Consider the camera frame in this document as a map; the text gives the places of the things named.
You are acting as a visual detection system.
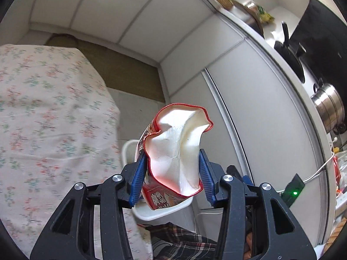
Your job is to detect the red and white snack bag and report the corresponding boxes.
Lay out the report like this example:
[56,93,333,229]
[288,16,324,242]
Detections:
[135,103,214,211]

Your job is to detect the container of food packets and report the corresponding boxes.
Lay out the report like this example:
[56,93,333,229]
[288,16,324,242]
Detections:
[245,2,275,25]

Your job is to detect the red plastic packet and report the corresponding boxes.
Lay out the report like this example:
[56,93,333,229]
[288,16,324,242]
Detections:
[333,152,347,190]

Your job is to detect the black frying pan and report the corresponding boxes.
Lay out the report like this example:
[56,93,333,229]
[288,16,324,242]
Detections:
[274,22,305,83]

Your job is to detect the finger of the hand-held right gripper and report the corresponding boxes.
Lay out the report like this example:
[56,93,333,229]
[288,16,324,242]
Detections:
[226,165,244,180]
[242,175,255,195]

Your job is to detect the white trash bin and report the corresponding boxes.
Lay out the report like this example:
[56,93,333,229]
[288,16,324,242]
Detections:
[121,139,194,221]

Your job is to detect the plaid pants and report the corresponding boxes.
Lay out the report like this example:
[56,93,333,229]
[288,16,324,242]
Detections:
[146,222,257,260]

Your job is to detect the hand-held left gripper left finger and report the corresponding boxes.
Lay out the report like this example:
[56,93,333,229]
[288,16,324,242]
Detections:
[30,150,148,260]

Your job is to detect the white cable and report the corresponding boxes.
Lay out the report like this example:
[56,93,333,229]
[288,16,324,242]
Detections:
[304,138,338,182]

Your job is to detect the floral tablecloth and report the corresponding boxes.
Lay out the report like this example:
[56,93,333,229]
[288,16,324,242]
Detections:
[0,44,152,260]

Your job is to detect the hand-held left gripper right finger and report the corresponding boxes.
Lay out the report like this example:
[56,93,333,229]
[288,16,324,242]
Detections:
[199,148,317,260]

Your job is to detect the steel steamer pot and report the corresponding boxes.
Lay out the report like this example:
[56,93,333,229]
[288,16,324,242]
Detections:
[310,78,347,135]

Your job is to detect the black backsplash panel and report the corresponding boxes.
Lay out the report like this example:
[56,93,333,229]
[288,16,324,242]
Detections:
[289,0,347,93]

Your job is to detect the white cabinet with doors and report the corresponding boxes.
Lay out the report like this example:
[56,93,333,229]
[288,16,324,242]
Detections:
[29,0,246,64]

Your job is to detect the white cabinet with drawers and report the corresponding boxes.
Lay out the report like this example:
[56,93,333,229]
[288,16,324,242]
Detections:
[159,36,330,247]

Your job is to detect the person's right hand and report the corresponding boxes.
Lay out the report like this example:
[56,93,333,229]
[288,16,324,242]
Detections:
[245,233,257,260]

